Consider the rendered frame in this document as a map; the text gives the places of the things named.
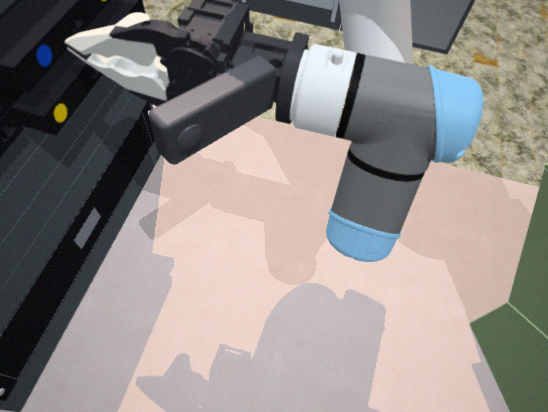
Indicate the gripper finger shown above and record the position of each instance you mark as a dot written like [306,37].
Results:
[147,83]
[135,37]

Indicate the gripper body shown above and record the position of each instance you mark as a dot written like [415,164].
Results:
[216,29]

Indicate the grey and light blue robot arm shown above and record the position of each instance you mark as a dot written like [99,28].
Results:
[398,116]

